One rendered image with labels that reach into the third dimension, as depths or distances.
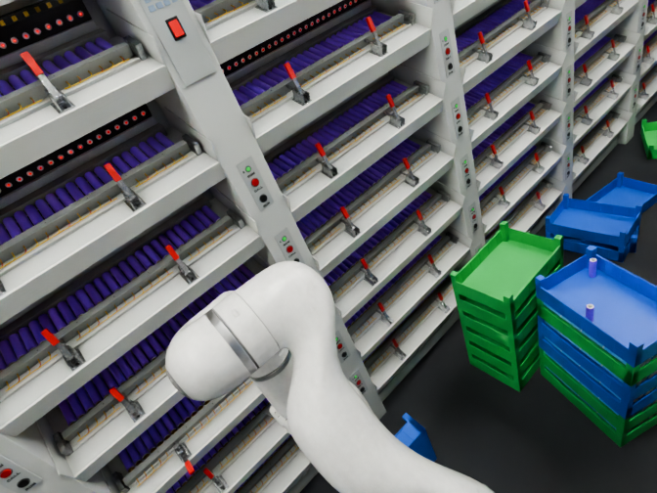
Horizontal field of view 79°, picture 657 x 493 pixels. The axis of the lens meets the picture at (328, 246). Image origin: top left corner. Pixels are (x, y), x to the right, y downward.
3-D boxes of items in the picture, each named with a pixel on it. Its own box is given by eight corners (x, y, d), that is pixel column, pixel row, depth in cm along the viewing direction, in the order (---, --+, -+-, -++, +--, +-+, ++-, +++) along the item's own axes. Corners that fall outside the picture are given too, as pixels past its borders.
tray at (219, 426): (321, 346, 120) (317, 333, 113) (141, 515, 98) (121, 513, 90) (278, 305, 130) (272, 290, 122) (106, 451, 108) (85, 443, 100)
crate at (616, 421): (678, 397, 115) (682, 381, 110) (622, 434, 113) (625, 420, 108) (587, 331, 139) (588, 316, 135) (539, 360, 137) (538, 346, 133)
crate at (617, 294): (700, 326, 97) (706, 303, 92) (634, 368, 94) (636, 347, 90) (590, 264, 121) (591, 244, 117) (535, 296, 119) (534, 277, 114)
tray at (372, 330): (467, 254, 157) (474, 233, 146) (361, 363, 135) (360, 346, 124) (425, 228, 167) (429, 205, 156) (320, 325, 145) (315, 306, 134)
